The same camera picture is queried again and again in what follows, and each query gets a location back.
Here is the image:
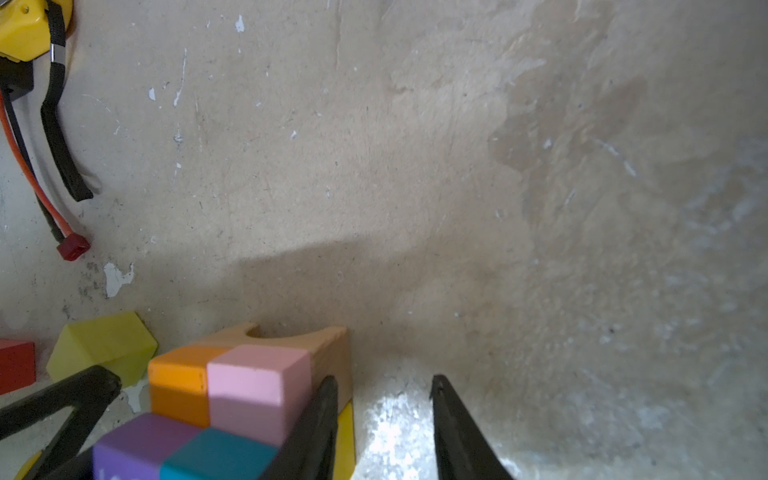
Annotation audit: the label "purple number block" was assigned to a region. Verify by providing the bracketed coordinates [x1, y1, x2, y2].
[92, 413, 202, 480]

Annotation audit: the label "yellow tape measure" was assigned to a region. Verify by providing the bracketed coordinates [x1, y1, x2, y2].
[1, 0, 73, 65]

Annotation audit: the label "yellow rectangular wooden block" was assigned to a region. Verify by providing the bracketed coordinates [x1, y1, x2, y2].
[332, 401, 356, 480]

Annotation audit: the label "tape measure black strap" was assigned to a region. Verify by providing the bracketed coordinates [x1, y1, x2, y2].
[40, 0, 95, 203]

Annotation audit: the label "red black power cable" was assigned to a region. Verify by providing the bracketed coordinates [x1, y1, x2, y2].
[0, 89, 92, 262]

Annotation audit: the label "yellow wooden block left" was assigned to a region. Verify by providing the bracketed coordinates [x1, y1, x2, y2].
[14, 451, 42, 480]

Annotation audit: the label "orange wooden block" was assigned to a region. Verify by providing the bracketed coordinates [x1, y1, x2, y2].
[148, 345, 229, 428]

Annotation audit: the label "teal wooden cube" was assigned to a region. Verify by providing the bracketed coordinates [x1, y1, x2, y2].
[159, 428, 278, 480]

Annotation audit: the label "natural wood block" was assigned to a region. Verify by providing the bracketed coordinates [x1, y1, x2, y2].
[192, 323, 353, 413]

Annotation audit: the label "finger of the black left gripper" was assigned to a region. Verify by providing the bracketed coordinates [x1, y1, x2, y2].
[1, 366, 122, 479]

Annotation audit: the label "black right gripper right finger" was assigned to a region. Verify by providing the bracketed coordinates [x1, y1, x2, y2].
[430, 374, 514, 480]

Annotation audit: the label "lime green wooden cube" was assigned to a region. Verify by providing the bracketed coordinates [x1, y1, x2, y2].
[46, 312, 158, 387]

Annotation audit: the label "black charging board yellow connectors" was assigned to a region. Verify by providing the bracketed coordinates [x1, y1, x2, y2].
[0, 56, 34, 101]

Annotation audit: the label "red wooden arch block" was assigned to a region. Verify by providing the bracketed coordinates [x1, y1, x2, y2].
[0, 339, 36, 395]

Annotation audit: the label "pink wooden block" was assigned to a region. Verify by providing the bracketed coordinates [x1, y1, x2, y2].
[207, 345, 313, 447]

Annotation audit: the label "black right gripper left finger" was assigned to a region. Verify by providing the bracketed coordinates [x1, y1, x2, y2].
[258, 376, 338, 480]

